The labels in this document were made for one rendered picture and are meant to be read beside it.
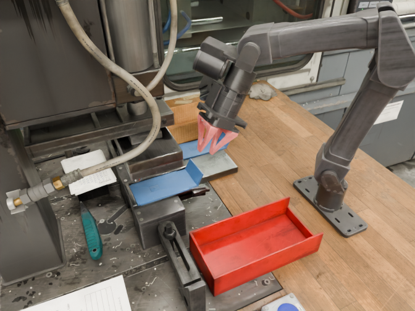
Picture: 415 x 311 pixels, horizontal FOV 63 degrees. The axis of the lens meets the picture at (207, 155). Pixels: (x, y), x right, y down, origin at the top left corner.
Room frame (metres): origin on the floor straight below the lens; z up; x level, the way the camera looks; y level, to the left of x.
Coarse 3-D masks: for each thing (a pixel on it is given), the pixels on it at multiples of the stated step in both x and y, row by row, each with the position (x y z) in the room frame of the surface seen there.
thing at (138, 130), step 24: (72, 120) 0.54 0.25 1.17; (96, 120) 0.53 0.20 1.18; (120, 120) 0.55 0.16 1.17; (144, 120) 0.53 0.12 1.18; (168, 120) 0.55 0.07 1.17; (24, 144) 0.45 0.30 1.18; (48, 144) 0.46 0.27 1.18; (72, 144) 0.47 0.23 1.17; (120, 144) 0.51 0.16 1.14; (168, 144) 0.51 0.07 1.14; (144, 168) 0.46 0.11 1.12; (168, 168) 0.48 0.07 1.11
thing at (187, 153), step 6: (222, 132) 0.84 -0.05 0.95; (222, 138) 0.83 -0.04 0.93; (180, 144) 0.81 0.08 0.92; (186, 144) 0.81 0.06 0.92; (192, 144) 0.81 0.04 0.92; (210, 144) 0.81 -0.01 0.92; (216, 144) 0.81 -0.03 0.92; (186, 150) 0.78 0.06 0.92; (204, 150) 0.78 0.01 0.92; (186, 156) 0.75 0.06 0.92; (192, 156) 0.75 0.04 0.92
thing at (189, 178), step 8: (192, 160) 0.62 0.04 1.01; (192, 168) 0.60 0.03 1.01; (160, 176) 0.59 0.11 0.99; (168, 176) 0.59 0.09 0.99; (176, 176) 0.59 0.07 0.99; (184, 176) 0.59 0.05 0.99; (192, 176) 0.59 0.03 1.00; (200, 176) 0.57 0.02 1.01; (136, 184) 0.57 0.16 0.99; (144, 184) 0.57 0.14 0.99; (152, 184) 0.57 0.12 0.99; (160, 184) 0.57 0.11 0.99; (168, 184) 0.56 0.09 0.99; (176, 184) 0.56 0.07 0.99; (184, 184) 0.56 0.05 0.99; (192, 184) 0.56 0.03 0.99; (136, 192) 0.54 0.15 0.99; (144, 192) 0.54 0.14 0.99; (152, 192) 0.54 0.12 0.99; (160, 192) 0.54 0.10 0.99; (168, 192) 0.54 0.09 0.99; (136, 200) 0.51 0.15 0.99; (144, 200) 0.51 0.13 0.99
